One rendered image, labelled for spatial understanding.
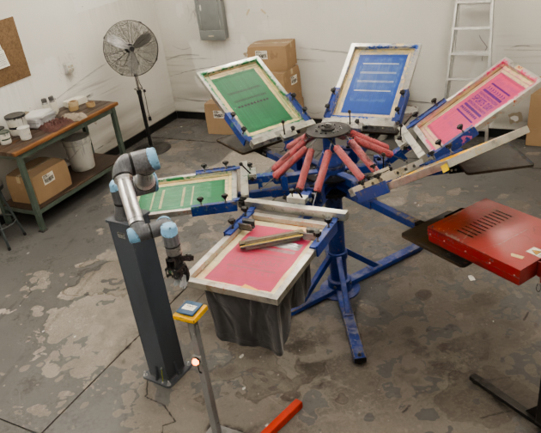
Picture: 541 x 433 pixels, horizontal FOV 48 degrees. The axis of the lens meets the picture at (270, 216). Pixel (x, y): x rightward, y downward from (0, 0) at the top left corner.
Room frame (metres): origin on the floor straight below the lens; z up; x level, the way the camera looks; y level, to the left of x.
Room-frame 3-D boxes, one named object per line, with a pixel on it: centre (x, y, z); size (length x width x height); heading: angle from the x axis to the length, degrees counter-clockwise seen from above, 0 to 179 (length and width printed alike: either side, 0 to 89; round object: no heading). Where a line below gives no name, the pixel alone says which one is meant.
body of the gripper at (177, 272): (2.47, 0.48, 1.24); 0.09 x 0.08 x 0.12; 150
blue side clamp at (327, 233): (2.99, -0.29, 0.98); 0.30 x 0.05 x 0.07; 150
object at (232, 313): (2.67, 0.22, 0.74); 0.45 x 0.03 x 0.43; 60
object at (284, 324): (2.77, -0.08, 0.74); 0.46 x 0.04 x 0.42; 150
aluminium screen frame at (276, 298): (2.92, 0.07, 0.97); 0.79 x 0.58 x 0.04; 150
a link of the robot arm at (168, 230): (2.48, 0.47, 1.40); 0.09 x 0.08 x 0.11; 17
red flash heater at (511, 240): (2.60, -1.16, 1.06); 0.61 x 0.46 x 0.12; 30
